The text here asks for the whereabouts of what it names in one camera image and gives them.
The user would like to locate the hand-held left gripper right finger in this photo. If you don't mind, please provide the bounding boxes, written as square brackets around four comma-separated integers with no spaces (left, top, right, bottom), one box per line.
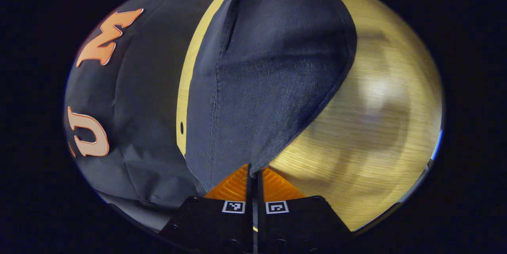
[255,167,353,254]

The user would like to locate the black backdrop cloth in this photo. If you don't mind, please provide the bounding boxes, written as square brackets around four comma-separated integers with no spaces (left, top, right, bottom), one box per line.
[63,0,260,212]

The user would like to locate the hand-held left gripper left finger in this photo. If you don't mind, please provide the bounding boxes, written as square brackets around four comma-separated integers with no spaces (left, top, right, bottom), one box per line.
[158,164,254,254]

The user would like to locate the dark blue jeans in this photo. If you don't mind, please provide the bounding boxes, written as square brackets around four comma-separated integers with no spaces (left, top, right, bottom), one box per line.
[184,0,358,193]

